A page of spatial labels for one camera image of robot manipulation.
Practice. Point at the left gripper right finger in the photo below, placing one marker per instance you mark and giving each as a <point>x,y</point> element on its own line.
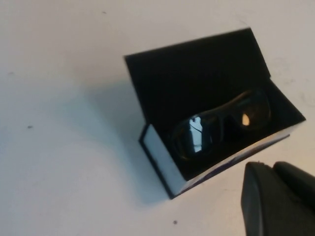
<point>300,186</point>

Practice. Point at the black framed glasses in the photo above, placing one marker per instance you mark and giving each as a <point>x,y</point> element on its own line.
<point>187,142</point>

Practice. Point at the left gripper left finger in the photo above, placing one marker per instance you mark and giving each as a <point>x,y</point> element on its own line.
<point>261,201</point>

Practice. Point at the black glasses case printed sides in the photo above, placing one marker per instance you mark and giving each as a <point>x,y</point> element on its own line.
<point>197,73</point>

